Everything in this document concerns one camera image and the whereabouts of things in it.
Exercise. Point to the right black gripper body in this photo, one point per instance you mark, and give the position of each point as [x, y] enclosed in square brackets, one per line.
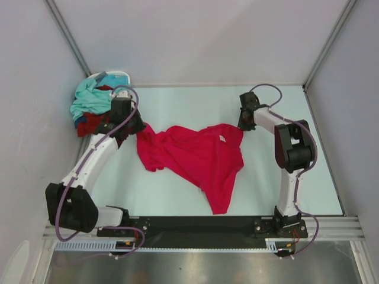
[244, 125]

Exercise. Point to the left aluminium corner post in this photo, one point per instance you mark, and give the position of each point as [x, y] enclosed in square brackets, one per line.
[67, 35]

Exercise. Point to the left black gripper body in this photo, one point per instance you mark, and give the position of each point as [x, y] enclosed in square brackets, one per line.
[135, 125]

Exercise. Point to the teal t shirt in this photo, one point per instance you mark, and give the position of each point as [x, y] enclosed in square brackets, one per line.
[84, 91]

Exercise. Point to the slotted cable duct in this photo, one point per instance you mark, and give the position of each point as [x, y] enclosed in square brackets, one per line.
[282, 243]
[95, 245]

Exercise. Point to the aluminium front rail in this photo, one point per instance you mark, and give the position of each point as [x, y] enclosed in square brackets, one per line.
[323, 228]

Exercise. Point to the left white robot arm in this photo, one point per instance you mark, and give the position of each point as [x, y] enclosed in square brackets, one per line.
[69, 202]

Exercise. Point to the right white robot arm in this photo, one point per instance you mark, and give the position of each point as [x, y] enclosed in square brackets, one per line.
[295, 152]

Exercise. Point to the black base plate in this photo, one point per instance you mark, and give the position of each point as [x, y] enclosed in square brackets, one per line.
[207, 240]

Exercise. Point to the right aluminium corner post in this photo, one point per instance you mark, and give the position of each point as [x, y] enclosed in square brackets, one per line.
[331, 39]

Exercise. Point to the navy blue t shirt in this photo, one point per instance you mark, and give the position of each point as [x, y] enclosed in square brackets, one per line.
[80, 120]

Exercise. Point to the dark red t shirt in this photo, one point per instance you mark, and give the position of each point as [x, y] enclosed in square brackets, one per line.
[95, 110]

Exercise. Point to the white laundry basket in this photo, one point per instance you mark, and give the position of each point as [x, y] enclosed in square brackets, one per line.
[111, 78]

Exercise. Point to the aluminium corner post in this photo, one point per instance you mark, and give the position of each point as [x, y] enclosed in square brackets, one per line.
[67, 35]
[331, 39]

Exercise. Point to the pink red t shirt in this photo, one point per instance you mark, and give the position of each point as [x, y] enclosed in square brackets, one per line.
[210, 158]

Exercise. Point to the right slotted cable duct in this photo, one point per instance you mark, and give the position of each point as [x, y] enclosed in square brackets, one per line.
[282, 243]

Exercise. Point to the left slotted cable duct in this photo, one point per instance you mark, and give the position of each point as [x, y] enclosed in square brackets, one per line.
[95, 245]

